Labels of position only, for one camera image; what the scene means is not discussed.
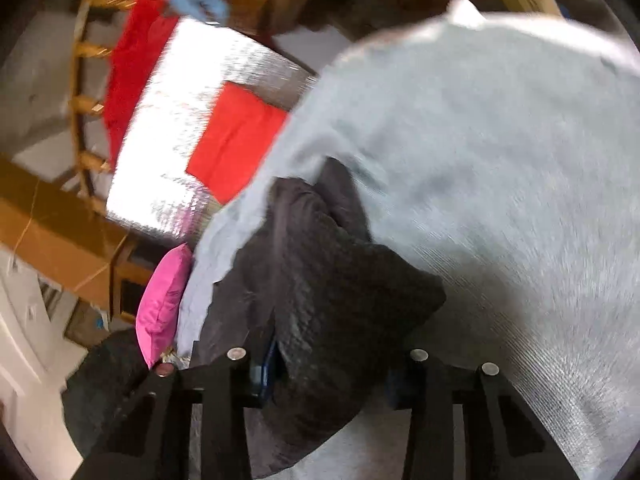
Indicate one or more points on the light grey blanket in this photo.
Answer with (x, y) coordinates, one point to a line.
(500, 185)

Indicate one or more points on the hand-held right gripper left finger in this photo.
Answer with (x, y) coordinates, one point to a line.
(267, 366)

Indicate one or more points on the wooden furniture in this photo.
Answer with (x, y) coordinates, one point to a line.
(55, 230)

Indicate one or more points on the pink pillow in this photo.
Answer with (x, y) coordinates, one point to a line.
(162, 300)

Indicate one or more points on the wooden bed frame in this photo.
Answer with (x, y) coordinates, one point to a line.
(130, 270)

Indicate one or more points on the silver foil mat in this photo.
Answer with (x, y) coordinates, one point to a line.
(165, 160)

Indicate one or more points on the dark grey zip jacket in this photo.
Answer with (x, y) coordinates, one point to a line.
(325, 285)

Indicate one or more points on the large red cloth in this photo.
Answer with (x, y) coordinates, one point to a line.
(132, 60)

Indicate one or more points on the wooden ladder rail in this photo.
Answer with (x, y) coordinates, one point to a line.
(82, 90)

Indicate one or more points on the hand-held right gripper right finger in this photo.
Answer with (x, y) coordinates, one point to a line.
(398, 381)

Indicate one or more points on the folded red cloth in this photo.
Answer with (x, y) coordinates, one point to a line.
(235, 140)

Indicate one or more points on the black puffy jacket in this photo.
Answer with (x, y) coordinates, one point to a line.
(102, 390)

